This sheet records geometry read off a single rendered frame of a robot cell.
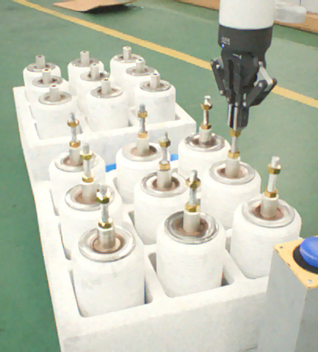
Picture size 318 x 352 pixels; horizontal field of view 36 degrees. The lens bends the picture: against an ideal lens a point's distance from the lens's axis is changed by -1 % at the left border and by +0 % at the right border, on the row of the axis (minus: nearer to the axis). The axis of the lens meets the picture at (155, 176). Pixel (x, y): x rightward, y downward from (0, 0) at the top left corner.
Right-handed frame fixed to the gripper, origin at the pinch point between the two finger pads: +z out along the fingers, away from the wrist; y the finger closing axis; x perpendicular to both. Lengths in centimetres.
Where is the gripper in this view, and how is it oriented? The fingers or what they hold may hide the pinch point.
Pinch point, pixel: (237, 115)
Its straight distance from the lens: 76.0
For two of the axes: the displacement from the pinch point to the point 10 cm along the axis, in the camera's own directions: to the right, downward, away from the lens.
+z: 0.0, 8.6, 5.1
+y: 5.0, 4.4, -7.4
